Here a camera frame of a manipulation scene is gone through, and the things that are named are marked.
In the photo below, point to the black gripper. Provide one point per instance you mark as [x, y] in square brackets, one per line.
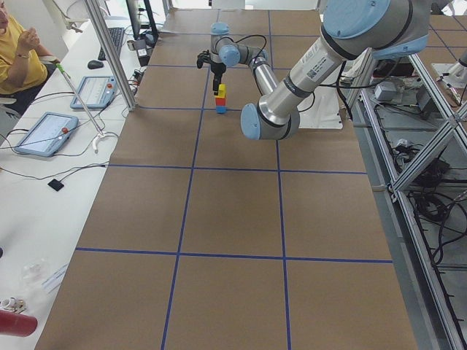
[217, 69]

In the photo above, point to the yellow block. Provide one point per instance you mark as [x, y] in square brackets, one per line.
[221, 92]

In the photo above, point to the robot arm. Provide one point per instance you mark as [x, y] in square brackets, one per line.
[390, 29]

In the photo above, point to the person raised hand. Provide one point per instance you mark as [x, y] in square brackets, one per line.
[28, 40]

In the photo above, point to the upper teach pendant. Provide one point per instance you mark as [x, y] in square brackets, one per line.
[97, 91]

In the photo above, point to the teach pendant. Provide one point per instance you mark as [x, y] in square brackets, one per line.
[97, 91]
[47, 135]

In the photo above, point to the black computer mouse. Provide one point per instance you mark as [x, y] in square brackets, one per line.
[95, 64]

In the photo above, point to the thin metal rod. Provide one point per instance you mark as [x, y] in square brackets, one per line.
[77, 95]

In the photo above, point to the lower teach pendant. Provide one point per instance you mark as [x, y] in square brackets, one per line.
[47, 135]

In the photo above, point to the small black square pad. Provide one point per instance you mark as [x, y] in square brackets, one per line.
[55, 184]

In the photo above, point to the person in yellow shirt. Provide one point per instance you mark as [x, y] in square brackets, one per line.
[22, 76]

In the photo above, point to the red cylinder bottle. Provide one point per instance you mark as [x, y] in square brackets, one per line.
[17, 324]

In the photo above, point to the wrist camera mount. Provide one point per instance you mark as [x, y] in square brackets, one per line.
[202, 58]

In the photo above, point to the white pedestal mount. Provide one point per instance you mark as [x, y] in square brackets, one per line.
[320, 110]

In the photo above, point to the aluminium frame post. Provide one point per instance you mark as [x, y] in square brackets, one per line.
[113, 59]

